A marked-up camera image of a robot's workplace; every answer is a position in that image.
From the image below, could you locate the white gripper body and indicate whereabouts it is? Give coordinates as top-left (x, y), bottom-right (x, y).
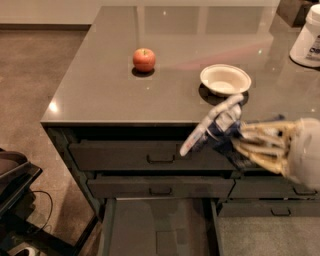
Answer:
top-left (286, 118), bottom-right (320, 191)

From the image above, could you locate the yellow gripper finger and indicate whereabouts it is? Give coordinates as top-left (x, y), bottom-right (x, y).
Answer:
top-left (240, 121), bottom-right (296, 144)
top-left (232, 139), bottom-right (288, 176)

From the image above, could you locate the blue chip bag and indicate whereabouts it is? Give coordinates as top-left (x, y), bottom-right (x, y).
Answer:
top-left (179, 94), bottom-right (256, 171)

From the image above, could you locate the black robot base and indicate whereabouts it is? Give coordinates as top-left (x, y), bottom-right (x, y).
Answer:
top-left (0, 149), bottom-right (98, 256)

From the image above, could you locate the middle right drawer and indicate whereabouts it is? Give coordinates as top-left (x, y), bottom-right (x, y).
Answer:
top-left (227, 176), bottom-right (319, 199)

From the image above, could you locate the bottom right drawer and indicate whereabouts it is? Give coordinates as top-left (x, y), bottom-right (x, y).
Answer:
top-left (218, 201), bottom-right (320, 217)

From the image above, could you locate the dark box on counter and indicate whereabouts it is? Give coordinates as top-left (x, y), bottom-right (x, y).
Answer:
top-left (276, 0), bottom-right (316, 27)

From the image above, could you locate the grey counter cabinet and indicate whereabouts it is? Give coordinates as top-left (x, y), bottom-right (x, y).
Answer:
top-left (39, 5), bottom-right (320, 256)

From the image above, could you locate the open bottom left drawer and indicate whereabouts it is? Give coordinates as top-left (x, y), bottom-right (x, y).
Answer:
top-left (97, 198), bottom-right (224, 256)

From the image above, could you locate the top left drawer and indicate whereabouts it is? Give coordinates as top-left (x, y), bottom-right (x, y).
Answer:
top-left (69, 140), bottom-right (235, 171)

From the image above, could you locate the middle left drawer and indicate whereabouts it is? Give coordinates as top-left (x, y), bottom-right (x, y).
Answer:
top-left (87, 176), bottom-right (234, 198)

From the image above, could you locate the white paper bowl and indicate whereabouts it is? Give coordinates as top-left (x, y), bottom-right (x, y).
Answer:
top-left (200, 64), bottom-right (252, 96)

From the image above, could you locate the white plastic canister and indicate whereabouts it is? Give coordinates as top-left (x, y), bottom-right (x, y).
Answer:
top-left (289, 4), bottom-right (320, 68)

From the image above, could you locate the red apple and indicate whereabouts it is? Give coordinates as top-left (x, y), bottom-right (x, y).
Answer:
top-left (133, 48), bottom-right (156, 72)

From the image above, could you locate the black cable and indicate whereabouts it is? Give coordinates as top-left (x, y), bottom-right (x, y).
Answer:
top-left (29, 190), bottom-right (54, 234)

